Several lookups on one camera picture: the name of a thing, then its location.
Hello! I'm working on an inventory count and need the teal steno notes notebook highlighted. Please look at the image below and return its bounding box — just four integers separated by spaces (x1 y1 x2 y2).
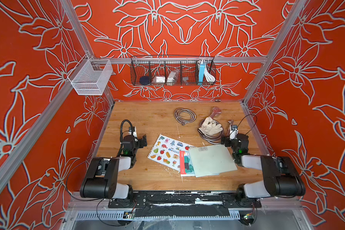
179 151 195 177

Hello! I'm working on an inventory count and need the large coiled metal hose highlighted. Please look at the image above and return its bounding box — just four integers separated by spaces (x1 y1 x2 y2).
197 118 225 144

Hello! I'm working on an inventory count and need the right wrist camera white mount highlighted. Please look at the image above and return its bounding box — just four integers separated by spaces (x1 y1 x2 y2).
229 125 238 140

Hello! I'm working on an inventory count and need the black wire wall basket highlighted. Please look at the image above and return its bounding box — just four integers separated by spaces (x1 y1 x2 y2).
130 55 216 86

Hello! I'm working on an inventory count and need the white small box in basket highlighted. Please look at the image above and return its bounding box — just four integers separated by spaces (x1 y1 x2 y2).
152 76 166 84

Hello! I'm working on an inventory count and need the clear plastic bag in basket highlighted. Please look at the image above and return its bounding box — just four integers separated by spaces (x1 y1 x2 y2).
166 70 179 86

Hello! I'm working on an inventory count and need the beige work glove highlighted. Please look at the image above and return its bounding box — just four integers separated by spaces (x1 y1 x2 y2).
199 117 223 136

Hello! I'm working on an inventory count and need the dark round object in basket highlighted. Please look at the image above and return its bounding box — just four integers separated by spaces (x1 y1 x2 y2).
140 76 150 86

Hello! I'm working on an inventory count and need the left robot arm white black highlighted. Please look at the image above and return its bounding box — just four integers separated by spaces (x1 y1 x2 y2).
80 119 147 199

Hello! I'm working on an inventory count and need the small coiled metal hose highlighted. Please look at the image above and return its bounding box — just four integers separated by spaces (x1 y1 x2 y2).
173 107 196 126

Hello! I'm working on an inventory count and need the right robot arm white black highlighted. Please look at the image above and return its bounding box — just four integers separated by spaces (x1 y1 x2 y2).
221 133 306 201

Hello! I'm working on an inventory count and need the white wire basket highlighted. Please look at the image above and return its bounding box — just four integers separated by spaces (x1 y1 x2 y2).
70 59 113 96

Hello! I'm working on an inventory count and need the white cable in basket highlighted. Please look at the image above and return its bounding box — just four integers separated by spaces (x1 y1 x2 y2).
203 64 216 83

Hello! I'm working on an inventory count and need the light blue box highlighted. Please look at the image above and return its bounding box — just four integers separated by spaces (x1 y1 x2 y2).
197 60 206 85

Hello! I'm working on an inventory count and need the white sticker picture notebook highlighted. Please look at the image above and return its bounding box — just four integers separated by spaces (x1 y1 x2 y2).
148 134 193 171

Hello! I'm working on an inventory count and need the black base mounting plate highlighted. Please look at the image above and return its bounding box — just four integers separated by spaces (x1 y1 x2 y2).
108 191 262 219

